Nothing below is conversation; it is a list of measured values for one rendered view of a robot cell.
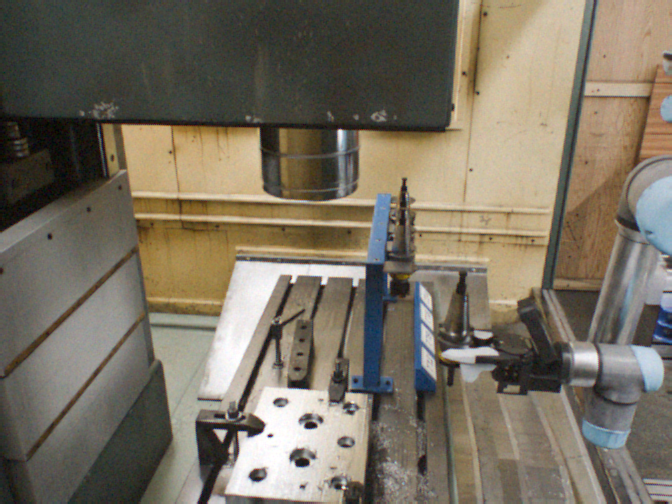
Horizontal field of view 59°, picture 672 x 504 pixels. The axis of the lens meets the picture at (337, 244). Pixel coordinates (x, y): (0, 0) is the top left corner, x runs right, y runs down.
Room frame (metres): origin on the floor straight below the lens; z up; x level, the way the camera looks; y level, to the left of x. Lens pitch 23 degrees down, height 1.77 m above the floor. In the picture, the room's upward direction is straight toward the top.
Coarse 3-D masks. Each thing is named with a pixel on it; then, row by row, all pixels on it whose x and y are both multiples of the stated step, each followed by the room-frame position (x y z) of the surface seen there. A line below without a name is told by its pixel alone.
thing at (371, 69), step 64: (0, 0) 0.83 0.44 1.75; (64, 0) 0.82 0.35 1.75; (128, 0) 0.81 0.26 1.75; (192, 0) 0.80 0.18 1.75; (256, 0) 0.79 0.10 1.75; (320, 0) 0.78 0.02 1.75; (384, 0) 0.77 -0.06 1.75; (448, 0) 0.77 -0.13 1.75; (0, 64) 0.83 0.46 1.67; (64, 64) 0.82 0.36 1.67; (128, 64) 0.81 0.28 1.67; (192, 64) 0.80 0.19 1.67; (256, 64) 0.79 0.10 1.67; (320, 64) 0.78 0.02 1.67; (384, 64) 0.77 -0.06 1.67; (448, 64) 0.77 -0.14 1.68; (320, 128) 0.79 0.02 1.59; (384, 128) 0.78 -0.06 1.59
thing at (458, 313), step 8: (456, 296) 0.87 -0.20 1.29; (464, 296) 0.87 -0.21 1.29; (456, 304) 0.87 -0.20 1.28; (464, 304) 0.87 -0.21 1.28; (448, 312) 0.88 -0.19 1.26; (456, 312) 0.87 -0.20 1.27; (464, 312) 0.87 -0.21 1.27; (448, 320) 0.87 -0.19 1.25; (456, 320) 0.86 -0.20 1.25; (464, 320) 0.86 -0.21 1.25; (448, 328) 0.87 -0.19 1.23; (456, 328) 0.86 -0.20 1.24; (464, 328) 0.86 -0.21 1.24
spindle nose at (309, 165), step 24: (264, 144) 0.86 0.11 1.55; (288, 144) 0.84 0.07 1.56; (312, 144) 0.83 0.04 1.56; (336, 144) 0.84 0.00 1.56; (360, 144) 0.91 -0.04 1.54; (264, 168) 0.87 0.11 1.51; (288, 168) 0.84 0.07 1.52; (312, 168) 0.83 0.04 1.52; (336, 168) 0.84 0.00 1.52; (360, 168) 0.90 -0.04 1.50; (288, 192) 0.84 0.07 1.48; (312, 192) 0.83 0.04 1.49; (336, 192) 0.85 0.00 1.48
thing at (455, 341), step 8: (440, 328) 0.88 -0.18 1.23; (472, 328) 0.88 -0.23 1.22; (440, 336) 0.89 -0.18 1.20; (448, 336) 0.85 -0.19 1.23; (456, 336) 0.85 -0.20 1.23; (464, 336) 0.85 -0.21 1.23; (472, 336) 0.86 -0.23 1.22; (448, 344) 0.85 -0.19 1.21; (456, 344) 0.85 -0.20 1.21; (464, 344) 0.85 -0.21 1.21; (472, 344) 0.86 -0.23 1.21
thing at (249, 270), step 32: (256, 256) 1.94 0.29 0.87; (288, 256) 1.93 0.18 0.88; (256, 288) 1.83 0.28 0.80; (448, 288) 1.80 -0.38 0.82; (480, 288) 1.79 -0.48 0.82; (224, 320) 1.72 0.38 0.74; (256, 320) 1.71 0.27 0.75; (480, 320) 1.67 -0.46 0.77; (224, 352) 1.60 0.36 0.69; (224, 384) 1.50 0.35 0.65
